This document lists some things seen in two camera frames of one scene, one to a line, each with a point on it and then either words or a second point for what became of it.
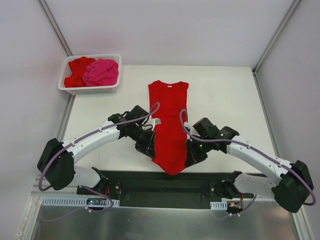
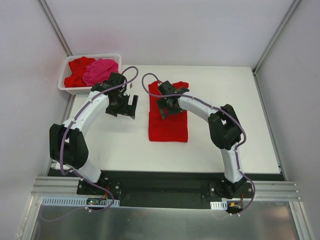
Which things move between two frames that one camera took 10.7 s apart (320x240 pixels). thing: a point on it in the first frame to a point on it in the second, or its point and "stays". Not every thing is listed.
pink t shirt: [102, 72] stays
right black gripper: [194, 152] to [169, 103]
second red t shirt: [78, 67] stays
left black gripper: [148, 144] to [124, 109]
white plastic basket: [88, 90] stays
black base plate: [150, 188] stays
